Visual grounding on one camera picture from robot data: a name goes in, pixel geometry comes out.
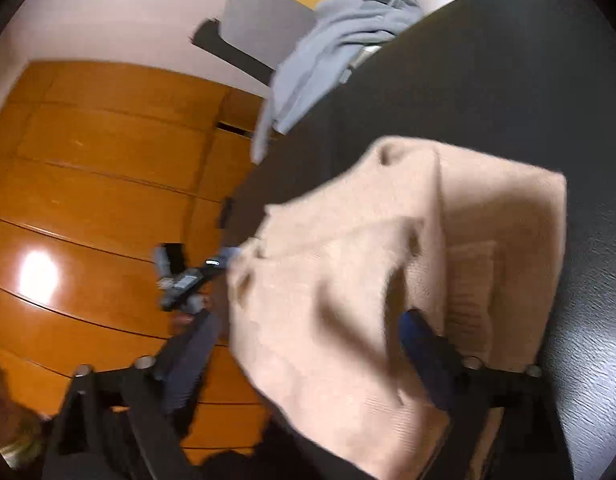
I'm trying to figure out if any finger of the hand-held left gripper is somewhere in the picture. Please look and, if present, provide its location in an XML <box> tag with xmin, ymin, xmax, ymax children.
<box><xmin>205</xmin><ymin>247</ymin><xmax>244</xmax><ymax>274</ymax></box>

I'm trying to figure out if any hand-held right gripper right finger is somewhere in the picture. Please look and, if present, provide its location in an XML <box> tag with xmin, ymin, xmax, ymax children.
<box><xmin>398</xmin><ymin>308</ymin><xmax>574</xmax><ymax>480</ymax></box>

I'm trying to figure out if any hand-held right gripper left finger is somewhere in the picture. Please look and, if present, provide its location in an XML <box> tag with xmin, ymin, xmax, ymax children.
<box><xmin>40</xmin><ymin>307</ymin><xmax>225</xmax><ymax>480</ymax></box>

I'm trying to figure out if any beige knit sweater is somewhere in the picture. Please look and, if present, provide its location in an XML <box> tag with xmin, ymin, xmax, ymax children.
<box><xmin>227</xmin><ymin>135</ymin><xmax>568</xmax><ymax>480</ymax></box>

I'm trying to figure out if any grey-blue shirt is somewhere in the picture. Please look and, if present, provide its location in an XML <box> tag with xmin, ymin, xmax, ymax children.
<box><xmin>252</xmin><ymin>0</ymin><xmax>423</xmax><ymax>163</ymax></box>

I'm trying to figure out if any grey yellow blue armchair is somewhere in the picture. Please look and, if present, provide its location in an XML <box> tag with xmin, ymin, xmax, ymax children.
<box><xmin>190</xmin><ymin>0</ymin><xmax>423</xmax><ymax>86</ymax></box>

